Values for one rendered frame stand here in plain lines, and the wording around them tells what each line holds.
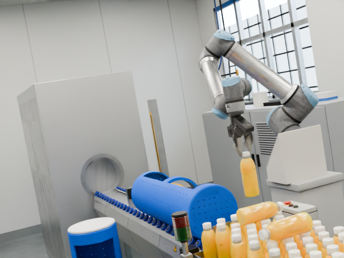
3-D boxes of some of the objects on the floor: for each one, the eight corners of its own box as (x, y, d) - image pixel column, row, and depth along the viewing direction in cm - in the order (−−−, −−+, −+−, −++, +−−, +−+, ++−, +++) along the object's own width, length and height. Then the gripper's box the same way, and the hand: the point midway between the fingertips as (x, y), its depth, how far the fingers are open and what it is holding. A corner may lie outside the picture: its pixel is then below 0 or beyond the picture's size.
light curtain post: (188, 302, 390) (153, 99, 378) (191, 305, 384) (156, 98, 373) (181, 305, 387) (146, 100, 376) (185, 307, 382) (149, 99, 370)
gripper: (241, 110, 231) (248, 153, 232) (220, 114, 227) (228, 158, 228) (250, 109, 223) (258, 153, 224) (229, 113, 219) (237, 158, 220)
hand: (245, 153), depth 223 cm, fingers closed on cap, 4 cm apart
